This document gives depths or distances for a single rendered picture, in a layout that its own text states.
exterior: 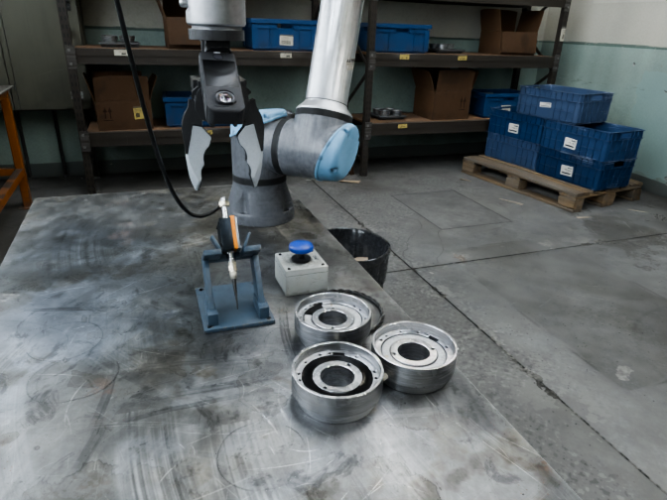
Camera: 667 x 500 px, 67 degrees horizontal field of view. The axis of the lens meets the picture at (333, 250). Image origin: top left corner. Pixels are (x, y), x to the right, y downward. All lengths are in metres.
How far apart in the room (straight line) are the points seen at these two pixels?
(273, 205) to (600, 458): 1.30
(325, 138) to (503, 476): 0.67
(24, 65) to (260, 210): 3.40
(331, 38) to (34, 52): 3.43
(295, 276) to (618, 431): 1.45
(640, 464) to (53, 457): 1.67
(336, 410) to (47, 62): 3.94
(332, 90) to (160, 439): 0.70
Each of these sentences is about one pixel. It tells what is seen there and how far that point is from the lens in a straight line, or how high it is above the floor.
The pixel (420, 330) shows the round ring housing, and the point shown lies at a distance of 0.69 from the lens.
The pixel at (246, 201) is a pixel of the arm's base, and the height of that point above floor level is 0.85.
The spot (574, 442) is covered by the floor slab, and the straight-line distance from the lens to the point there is 1.90.
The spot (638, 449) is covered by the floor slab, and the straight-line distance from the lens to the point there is 1.98.
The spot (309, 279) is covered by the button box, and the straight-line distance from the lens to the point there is 0.81.
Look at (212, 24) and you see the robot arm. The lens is 0.70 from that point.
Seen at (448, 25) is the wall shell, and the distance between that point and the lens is 5.32.
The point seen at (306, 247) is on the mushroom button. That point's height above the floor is 0.87.
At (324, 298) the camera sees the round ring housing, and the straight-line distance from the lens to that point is 0.74.
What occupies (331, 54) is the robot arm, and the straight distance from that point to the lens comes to 1.05.
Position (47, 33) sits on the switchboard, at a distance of 4.30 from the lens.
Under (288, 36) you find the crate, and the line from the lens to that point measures 4.17.
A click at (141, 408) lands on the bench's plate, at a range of 0.63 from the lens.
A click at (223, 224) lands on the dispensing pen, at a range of 0.74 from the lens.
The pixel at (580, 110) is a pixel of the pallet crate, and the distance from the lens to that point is 4.31.
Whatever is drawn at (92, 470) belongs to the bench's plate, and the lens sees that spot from 0.58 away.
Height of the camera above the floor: 1.20
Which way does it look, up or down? 24 degrees down
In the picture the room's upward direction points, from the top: 2 degrees clockwise
